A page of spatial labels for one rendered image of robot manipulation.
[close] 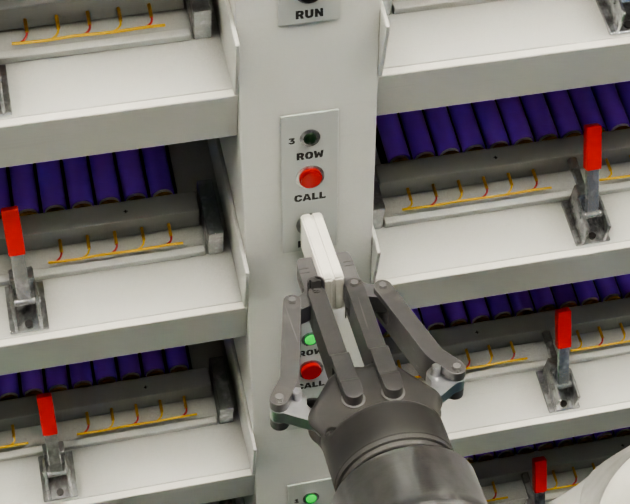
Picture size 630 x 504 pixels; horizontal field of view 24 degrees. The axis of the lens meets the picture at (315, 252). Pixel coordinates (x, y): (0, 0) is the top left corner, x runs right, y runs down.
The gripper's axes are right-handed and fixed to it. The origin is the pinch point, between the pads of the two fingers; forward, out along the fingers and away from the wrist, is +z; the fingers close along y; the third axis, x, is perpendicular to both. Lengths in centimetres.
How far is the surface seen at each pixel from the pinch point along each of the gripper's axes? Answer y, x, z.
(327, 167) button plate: 1.3, 5.0, 4.0
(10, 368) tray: -22.5, -10.8, 5.2
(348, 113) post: 2.8, 9.2, 4.2
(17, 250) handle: -20.5, -0.9, 6.9
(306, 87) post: -0.1, 11.8, 4.2
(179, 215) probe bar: -8.4, -3.3, 10.9
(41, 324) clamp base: -19.7, -6.4, 4.7
